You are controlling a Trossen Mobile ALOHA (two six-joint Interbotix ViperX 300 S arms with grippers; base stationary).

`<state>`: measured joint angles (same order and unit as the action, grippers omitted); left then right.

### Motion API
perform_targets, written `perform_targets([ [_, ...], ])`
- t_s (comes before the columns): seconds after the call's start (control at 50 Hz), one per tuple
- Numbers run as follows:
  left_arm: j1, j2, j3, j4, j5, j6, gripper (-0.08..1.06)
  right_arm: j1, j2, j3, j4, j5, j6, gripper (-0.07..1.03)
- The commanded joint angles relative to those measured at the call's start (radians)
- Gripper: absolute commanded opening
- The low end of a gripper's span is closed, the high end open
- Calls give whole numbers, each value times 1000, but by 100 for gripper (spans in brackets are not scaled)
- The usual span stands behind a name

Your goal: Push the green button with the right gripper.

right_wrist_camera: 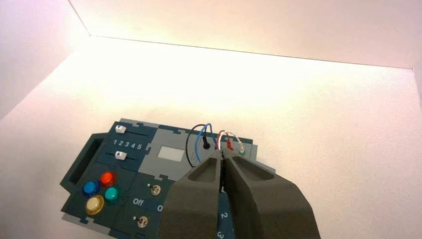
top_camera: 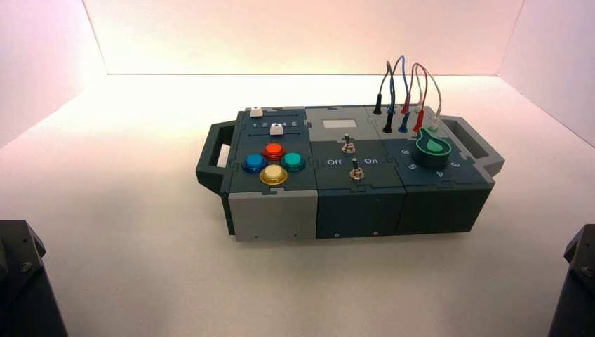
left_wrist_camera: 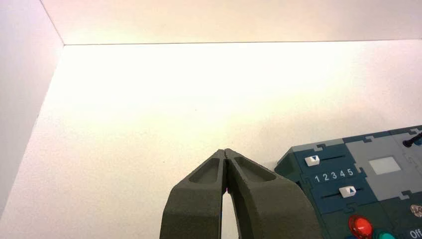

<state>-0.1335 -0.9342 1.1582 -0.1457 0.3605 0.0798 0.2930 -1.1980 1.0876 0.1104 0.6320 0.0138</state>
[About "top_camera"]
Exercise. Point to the grey display window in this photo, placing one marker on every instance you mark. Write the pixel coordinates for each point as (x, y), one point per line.
(340, 124)

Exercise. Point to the blue push button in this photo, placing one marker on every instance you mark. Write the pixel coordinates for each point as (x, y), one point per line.
(254, 163)

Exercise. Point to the yellow push button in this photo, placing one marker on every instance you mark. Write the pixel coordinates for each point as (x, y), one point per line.
(273, 175)

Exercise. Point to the metal toggle switch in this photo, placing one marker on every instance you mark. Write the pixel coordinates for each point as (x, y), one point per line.
(355, 169)
(347, 144)

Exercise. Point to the red push button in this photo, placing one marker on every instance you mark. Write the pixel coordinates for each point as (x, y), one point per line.
(273, 151)

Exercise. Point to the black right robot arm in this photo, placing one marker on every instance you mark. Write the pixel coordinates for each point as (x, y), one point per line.
(576, 288)

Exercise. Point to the green rotary dial knob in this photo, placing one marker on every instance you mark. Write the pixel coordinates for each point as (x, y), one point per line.
(432, 151)

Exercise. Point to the green push button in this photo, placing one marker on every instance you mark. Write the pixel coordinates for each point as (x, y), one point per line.
(293, 162)

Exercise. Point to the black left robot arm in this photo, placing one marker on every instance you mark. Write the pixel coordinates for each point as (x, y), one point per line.
(23, 288)

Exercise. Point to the white slider knob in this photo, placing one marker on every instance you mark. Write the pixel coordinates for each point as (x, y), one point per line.
(256, 111)
(276, 129)

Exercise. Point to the dark green control box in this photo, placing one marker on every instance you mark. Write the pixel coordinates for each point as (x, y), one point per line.
(358, 209)

